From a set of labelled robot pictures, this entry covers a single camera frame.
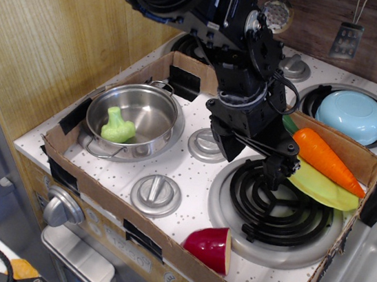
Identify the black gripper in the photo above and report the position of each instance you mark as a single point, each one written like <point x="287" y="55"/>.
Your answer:
<point x="259" y="126"/>

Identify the green toy broccoli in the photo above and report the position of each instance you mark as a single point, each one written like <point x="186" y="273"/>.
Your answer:
<point x="117" y="130"/>

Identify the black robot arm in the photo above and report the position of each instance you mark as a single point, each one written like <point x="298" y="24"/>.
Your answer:
<point x="234" y="37"/>

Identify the stainless steel pan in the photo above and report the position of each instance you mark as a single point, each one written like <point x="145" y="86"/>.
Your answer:
<point x="151" y="107"/>

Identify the silver middle stove knob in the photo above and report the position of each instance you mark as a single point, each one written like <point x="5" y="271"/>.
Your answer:
<point x="203" y="147"/>

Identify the silver stove knob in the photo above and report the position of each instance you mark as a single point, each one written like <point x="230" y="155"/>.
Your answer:
<point x="295" y="69"/>
<point x="203" y="147"/>
<point x="156" y="196"/>

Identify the black front right burner coil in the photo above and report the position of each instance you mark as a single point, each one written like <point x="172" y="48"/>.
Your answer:
<point x="283" y="218"/>

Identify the black burner coil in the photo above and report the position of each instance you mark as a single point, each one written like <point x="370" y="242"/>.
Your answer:
<point x="283" y="218"/>
<point x="188" y="45"/>
<point x="314" y="96"/>

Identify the orange toy carrot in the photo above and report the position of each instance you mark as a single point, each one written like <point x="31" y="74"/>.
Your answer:
<point x="314" y="150"/>

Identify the yellow toy plate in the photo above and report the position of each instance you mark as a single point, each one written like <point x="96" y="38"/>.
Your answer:
<point x="319" y="187"/>

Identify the black back right burner coil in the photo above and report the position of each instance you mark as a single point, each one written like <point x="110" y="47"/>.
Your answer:
<point x="314" y="96"/>

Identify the silver back stove knob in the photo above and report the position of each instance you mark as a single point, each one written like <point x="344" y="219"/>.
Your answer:
<point x="295" y="69"/>

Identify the red toy apple half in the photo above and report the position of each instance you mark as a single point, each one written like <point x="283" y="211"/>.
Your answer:
<point x="211" y="246"/>

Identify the silver front stove knob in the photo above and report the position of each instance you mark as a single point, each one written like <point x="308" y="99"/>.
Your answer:
<point x="156" y="196"/>

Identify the light blue bowl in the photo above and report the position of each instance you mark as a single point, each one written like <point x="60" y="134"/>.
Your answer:
<point x="352" y="113"/>

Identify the black back left burner coil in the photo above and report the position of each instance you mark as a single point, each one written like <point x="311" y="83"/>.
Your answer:
<point x="188" y="45"/>

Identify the hanging metal strainer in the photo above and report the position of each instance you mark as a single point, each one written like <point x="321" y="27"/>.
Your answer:
<point x="279" y="14"/>

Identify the hanging metal spatula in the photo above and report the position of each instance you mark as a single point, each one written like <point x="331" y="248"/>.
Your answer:
<point x="349" y="35"/>

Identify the brown cardboard fence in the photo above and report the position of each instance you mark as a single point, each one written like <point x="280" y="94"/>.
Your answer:
<point x="152" y="246"/>

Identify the silver oven dial knob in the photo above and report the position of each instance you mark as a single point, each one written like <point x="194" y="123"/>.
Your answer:
<point x="62" y="208"/>

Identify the silver oven door handle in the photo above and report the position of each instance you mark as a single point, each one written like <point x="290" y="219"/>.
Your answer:
<point x="78" y="261"/>

